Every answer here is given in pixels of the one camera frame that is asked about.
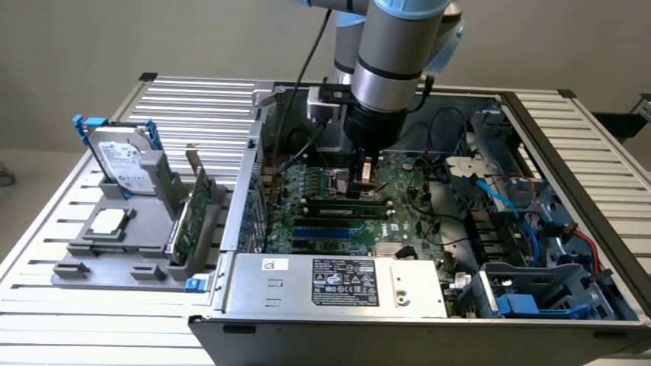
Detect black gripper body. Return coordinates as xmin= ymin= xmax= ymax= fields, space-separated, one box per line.
xmin=342 ymin=101 xmax=409 ymax=158

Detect dark RAM stick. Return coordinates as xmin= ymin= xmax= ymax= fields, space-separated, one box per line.
xmin=302 ymin=197 xmax=392 ymax=220
xmin=87 ymin=246 xmax=165 ymax=255

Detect CPU socket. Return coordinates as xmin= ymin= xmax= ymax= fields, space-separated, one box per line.
xmin=324 ymin=167 xmax=381 ymax=200

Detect green motherboard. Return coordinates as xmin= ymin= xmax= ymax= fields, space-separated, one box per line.
xmin=255 ymin=150 xmax=481 ymax=319

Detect blue expansion slot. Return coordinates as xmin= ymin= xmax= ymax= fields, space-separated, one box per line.
xmin=290 ymin=226 xmax=357 ymax=240

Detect grey drive cage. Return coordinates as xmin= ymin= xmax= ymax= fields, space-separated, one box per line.
xmin=440 ymin=109 xmax=514 ymax=217

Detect silver chipset heat sink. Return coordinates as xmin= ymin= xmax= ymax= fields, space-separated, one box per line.
xmin=373 ymin=243 xmax=404 ymax=259

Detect silver power supply unit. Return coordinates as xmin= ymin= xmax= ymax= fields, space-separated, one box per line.
xmin=221 ymin=252 xmax=448 ymax=319

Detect green graphics card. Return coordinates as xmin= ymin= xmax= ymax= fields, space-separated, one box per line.
xmin=162 ymin=143 xmax=213 ymax=267

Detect open black PC case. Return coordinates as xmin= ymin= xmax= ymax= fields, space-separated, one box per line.
xmin=186 ymin=80 xmax=651 ymax=366

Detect blue drive caddy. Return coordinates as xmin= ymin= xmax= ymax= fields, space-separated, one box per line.
xmin=474 ymin=261 xmax=629 ymax=320

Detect grey parts rack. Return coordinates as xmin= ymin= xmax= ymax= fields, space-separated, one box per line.
xmin=49 ymin=149 xmax=230 ymax=293

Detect blue case latch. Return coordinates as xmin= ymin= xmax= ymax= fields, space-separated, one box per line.
xmin=183 ymin=274 xmax=207 ymax=294

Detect silver hard disk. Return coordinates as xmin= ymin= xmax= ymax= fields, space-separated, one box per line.
xmin=86 ymin=125 xmax=158 ymax=197

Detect dark stand beside table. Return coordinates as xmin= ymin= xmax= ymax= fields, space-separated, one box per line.
xmin=589 ymin=92 xmax=651 ymax=143

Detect silver CPU chip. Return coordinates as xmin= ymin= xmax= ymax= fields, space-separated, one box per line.
xmin=86 ymin=208 xmax=131 ymax=240

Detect black camera cable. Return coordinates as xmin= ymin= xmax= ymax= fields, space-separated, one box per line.
xmin=277 ymin=120 xmax=328 ymax=172

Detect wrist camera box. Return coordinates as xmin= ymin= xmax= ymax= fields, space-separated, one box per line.
xmin=306 ymin=85 xmax=353 ymax=124

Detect short black wrist cable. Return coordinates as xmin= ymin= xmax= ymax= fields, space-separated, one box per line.
xmin=404 ymin=73 xmax=434 ymax=114

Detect long black arm cable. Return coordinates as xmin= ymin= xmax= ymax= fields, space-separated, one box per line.
xmin=275 ymin=8 xmax=334 ymax=169

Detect blue data wire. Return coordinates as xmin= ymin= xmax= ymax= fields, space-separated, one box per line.
xmin=468 ymin=172 xmax=542 ymax=264

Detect red data wire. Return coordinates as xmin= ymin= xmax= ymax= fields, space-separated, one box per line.
xmin=566 ymin=223 xmax=604 ymax=276

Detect blue disk carrier frame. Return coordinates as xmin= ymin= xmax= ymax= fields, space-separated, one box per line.
xmin=70 ymin=114 xmax=163 ymax=161

